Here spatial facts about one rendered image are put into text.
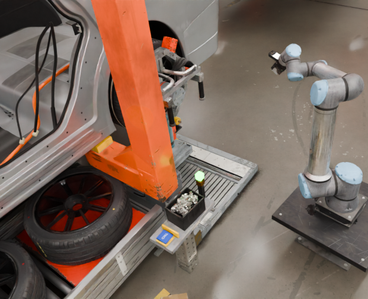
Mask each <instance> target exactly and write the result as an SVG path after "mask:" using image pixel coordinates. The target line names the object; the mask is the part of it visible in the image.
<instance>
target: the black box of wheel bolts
mask: <svg viewBox="0 0 368 299"><path fill-rule="evenodd" d="M205 210H206V207H205V201H204V196H202V195H200V194H198V193H197V192H195V191H193V190H191V189H189V188H185V189H184V190H183V191H182V192H181V193H180V194H179V195H178V196H177V197H176V198H174V199H173V200H172V201H171V202H170V203H169V204H168V205H167V206H166V207H165V211H166V215H167V219H168V221H169V222H171V223H173V224H174V225H176V226H177V227H179V228H180V229H182V230H184V231H185V230H186V229H187V228H188V227H189V226H190V225H191V224H192V223H193V222H194V221H195V220H196V219H197V218H198V217H199V216H200V215H201V214H202V213H203V212H204V211H205Z"/></svg>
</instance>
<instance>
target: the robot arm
mask: <svg viewBox="0 0 368 299"><path fill-rule="evenodd" d="M300 54H301V48H300V47H299V46H298V45H296V44H290V45H288V47H286V49H285V50H284V51H283V52H282V54H281V55H279V54H278V53H277V52H275V51H273V50H272V51H271V52H270V53H268V56H269V57H270V58H272V59H274V60H275V61H276V63H274V64H273V66H272V67H271V70H272V71H273V72H274V73H275V74H277V73H278V74H279V75H280V73H282V72H283V71H285V70H287V76H288V79H289V80H290V81H300V80H302V79H303V77H312V76H315V77H318V78H320V79H321V80H320V81H316V82H315V83H313V85H312V87H311V93H310V96H311V103H312V104H313V105H314V110H313V121H312V133H311V144H310V150H309V162H308V166H306V167H305V169H304V173H300V174H299V175H298V182H299V187H300V191H301V193H302V195H303V197H304V198H320V197H325V201H326V203H327V205H328V206H329V207H330V208H331V209H332V210H334V211H336V212H340V213H350V212H353V211H355V210H356V209H357V207H358V205H359V197H358V192H359V188H360V185H361V181H362V177H363V173H362V171H361V170H360V168H359V167H357V166H356V165H355V164H353V163H348V162H342V163H339V164H337V165H336V167H335V169H333V170H330V168H329V162H330V158H331V150H332V142H333V137H334V129H335V121H336V117H337V109H338V105H339V102H344V101H350V100H353V99H355V98H357V97H358V96H359V95H360V94H361V93H362V91H363V89H364V81H363V79H362V77H361V76H359V75H357V74H354V73H348V74H346V73H345V72H342V71H339V70H337V69H335V68H333V67H330V66H328V65H327V63H326V61H324V60H319V61H313V62H304V63H301V62H300V56H299V55H300ZM277 71H278V72H277Z"/></svg>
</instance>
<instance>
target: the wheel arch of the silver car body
mask: <svg viewBox="0 0 368 299"><path fill-rule="evenodd" d="M148 22H149V28H150V32H151V38H153V39H158V40H162V41H163V38H164V36H166V37H171V38H174V39H177V40H178V41H177V47H176V50H175V52H176V54H177V55H178V56H179V57H181V58H185V59H187V57H186V54H185V49H184V46H183V43H182V41H181V39H180V37H179V35H178V33H177V32H176V31H175V30H174V28H173V27H172V26H171V25H169V24H168V23H166V22H165V21H162V20H159V19H148ZM110 72H111V71H110ZM109 78H110V73H109ZM109 78H108V83H109ZM107 99H108V88H107ZM108 109H109V113H110V108H109V103H108ZM110 117H111V114H110ZM111 121H112V118H111ZM112 123H113V121H112ZM113 126H114V128H115V130H116V127H115V125H114V123H113Z"/></svg>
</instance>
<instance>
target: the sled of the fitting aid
mask: <svg viewBox="0 0 368 299"><path fill-rule="evenodd" d="M192 152H193V149H192V145H190V144H188V143H185V147H184V148H183V149H182V150H181V151H180V152H179V153H178V154H177V155H176V156H175V157H174V163H175V168H177V167H178V166H179V165H180V164H181V163H182V162H183V161H184V160H185V159H186V158H187V157H188V156H189V155H190V154H191V153H192Z"/></svg>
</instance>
